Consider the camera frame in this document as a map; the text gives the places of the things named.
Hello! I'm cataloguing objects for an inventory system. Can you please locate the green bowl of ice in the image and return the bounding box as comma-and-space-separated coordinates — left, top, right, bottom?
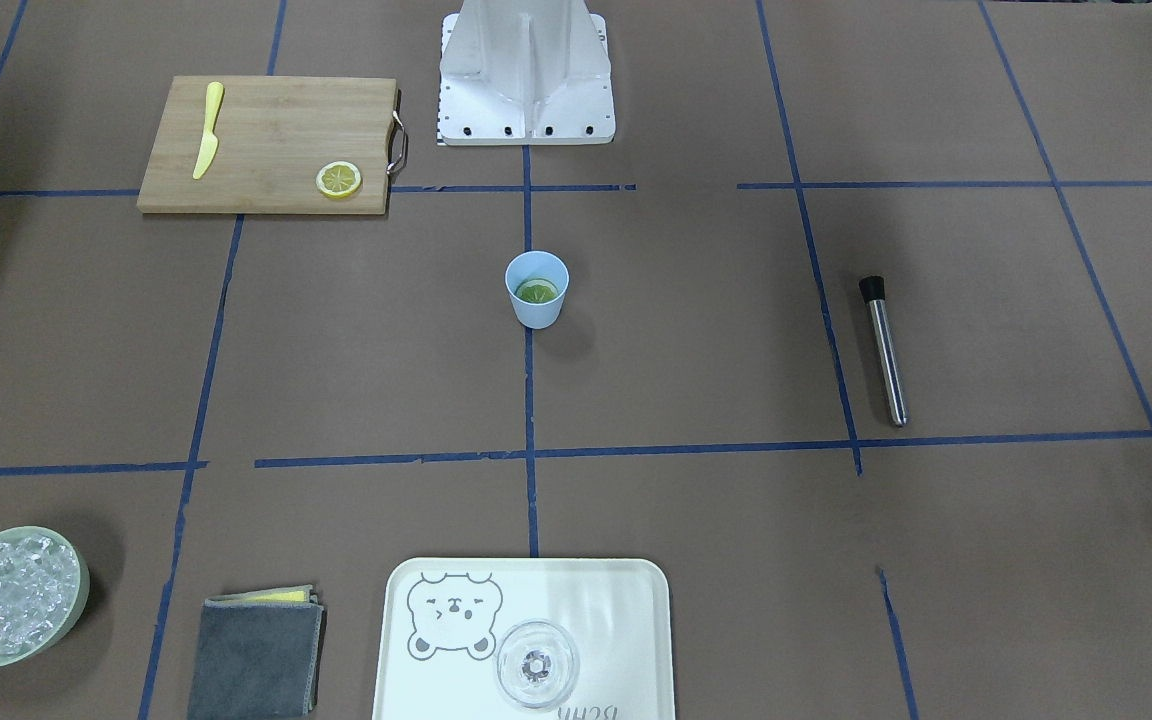
0, 526, 91, 667

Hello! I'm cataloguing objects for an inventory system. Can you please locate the wooden cutting board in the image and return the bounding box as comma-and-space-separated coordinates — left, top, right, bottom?
137, 76, 406, 217

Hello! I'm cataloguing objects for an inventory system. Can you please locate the yellow lemon slice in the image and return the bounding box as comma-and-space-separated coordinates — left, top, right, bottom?
515, 276, 561, 305
314, 160, 364, 200

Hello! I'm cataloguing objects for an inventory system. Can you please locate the cream bear tray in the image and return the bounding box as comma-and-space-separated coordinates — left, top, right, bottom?
372, 558, 677, 719

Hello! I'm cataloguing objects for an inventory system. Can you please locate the grey yellow folded cloth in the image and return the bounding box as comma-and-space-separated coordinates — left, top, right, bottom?
187, 585, 325, 719

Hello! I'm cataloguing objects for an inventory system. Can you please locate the clear wine glass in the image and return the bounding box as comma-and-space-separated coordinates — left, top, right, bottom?
495, 619, 579, 711

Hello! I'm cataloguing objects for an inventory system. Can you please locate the blue paper cup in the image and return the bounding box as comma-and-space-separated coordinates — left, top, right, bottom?
505, 251, 570, 331

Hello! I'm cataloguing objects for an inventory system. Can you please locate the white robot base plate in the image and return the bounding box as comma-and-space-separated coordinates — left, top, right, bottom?
435, 1, 617, 146

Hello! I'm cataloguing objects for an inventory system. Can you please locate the yellow plastic knife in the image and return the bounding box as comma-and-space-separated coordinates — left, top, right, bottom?
191, 81, 225, 181

